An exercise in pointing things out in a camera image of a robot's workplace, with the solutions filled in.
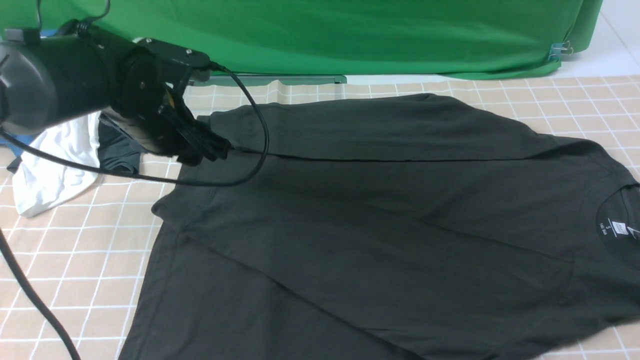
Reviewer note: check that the dark gray crumpled garment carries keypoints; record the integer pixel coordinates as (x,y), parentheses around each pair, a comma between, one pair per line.
(120,150)

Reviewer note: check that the white crumpled garment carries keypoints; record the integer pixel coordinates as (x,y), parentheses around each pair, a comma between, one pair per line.
(39,184)

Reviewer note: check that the blue crumpled garment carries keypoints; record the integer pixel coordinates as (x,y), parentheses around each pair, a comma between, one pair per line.
(14,149)

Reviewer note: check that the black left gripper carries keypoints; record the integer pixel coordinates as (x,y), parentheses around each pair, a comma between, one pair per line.
(144,98)

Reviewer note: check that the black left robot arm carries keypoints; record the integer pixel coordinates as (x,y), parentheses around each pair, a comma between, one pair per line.
(48,81)

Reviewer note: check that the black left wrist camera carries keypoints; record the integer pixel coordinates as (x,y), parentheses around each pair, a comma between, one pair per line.
(180,65)

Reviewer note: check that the beige checkered table cloth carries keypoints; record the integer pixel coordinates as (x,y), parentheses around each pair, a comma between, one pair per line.
(87,258)

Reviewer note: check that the blue binder clip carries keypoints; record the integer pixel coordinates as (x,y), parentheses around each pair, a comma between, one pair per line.
(559,50)

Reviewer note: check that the gray-green metal base bar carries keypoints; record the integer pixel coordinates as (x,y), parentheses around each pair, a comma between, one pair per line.
(251,80)

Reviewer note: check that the green backdrop cloth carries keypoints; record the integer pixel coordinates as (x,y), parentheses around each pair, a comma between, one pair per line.
(475,40)

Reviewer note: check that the dark gray long-sleeved shirt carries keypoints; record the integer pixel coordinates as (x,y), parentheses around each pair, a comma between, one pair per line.
(403,228)

